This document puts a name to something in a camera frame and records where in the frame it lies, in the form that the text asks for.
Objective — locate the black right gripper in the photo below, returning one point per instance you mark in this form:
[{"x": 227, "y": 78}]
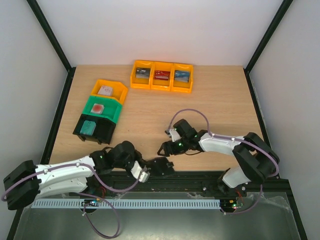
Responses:
[{"x": 170, "y": 147}]

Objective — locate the black leather card holder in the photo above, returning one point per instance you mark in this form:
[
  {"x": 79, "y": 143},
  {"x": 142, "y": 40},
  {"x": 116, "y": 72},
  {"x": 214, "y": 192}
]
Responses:
[{"x": 160, "y": 167}]

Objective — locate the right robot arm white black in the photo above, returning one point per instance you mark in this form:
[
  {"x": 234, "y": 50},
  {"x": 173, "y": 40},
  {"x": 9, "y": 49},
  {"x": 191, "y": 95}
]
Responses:
[{"x": 256, "y": 160}]

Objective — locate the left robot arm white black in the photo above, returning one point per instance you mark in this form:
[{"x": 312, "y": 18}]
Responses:
[{"x": 29, "y": 182}]

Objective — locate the yellow bin with blue cards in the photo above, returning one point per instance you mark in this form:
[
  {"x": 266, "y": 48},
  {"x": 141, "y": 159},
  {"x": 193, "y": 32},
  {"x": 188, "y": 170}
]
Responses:
[{"x": 180, "y": 86}]

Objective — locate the red VIP card stack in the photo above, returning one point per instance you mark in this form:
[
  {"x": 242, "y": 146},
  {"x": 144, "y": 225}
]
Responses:
[{"x": 162, "y": 75}]

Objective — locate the yellow bin with grey cards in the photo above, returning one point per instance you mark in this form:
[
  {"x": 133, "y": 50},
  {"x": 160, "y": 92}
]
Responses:
[{"x": 141, "y": 83}]

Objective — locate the blue VIP card stack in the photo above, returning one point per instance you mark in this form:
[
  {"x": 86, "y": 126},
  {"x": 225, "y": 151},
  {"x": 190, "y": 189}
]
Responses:
[{"x": 182, "y": 76}]

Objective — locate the white red-circle card stack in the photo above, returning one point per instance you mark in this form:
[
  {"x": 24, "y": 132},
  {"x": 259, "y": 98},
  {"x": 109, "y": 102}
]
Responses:
[{"x": 97, "y": 109}]

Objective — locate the yellow bin with red cards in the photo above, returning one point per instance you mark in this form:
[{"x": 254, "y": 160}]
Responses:
[{"x": 163, "y": 85}]

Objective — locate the teal VIP card stack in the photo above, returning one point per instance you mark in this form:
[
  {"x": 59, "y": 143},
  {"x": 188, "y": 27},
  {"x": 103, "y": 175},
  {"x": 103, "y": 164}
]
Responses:
[{"x": 88, "y": 128}]

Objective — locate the grey VIP card stack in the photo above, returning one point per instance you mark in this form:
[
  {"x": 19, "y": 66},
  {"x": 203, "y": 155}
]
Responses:
[{"x": 142, "y": 73}]

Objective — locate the white floral card stack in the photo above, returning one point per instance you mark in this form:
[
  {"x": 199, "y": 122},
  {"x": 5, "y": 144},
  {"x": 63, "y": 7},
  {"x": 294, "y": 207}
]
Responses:
[{"x": 105, "y": 90}]

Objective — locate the green plastic bin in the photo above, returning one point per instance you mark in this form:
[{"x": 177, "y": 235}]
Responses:
[{"x": 110, "y": 108}]

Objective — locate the yellow bin near green bin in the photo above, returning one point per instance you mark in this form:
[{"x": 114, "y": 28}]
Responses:
[{"x": 119, "y": 93}]

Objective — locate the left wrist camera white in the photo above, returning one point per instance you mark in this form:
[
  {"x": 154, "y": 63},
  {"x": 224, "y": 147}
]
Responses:
[{"x": 139, "y": 173}]

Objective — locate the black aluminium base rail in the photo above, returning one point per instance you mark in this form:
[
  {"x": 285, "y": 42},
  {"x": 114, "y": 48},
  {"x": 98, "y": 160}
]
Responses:
[{"x": 203, "y": 183}]

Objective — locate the white slotted cable duct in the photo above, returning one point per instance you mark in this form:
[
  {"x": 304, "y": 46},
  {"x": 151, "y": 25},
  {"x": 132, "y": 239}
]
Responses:
[{"x": 72, "y": 203}]

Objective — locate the black frame post left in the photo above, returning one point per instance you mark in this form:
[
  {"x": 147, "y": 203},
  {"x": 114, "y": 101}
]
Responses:
[{"x": 42, "y": 20}]

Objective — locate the black frame post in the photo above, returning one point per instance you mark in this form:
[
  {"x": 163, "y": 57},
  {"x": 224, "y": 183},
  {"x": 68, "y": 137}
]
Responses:
[
  {"x": 282, "y": 10},
  {"x": 42, "y": 20}
]

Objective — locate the black frame post right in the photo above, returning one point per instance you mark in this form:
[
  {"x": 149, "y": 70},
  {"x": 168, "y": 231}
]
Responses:
[{"x": 282, "y": 10}]

